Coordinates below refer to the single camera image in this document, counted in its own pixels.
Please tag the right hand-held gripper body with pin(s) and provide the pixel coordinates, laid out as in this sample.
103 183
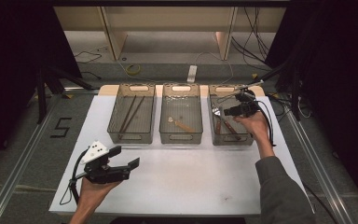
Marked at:
249 107

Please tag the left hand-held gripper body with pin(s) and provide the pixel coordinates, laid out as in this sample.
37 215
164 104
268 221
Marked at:
94 152

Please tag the translucent grey plastic basket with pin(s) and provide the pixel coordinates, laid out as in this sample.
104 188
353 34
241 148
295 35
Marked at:
132 116
245 137
181 109

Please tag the translucent amber plastic spoon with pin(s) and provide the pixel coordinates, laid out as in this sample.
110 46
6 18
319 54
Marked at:
183 126

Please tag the person's right hand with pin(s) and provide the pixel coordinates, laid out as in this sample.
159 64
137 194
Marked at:
256 126

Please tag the person's left hand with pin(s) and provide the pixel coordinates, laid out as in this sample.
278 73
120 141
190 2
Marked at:
93 191

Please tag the black metal stand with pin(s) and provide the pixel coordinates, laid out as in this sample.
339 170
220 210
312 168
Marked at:
295 96
41 96

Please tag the white power strip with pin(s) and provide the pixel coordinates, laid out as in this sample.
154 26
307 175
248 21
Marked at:
192 74

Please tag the yellow tape roll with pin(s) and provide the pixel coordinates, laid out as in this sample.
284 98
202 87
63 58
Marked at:
128 70

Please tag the black curtain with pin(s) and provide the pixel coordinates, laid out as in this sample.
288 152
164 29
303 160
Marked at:
12 62
338 77

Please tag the beige wooden shelf unit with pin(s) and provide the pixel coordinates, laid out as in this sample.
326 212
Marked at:
167 18

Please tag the aluminium floor rail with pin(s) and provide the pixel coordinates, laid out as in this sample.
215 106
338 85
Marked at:
15 174
320 168

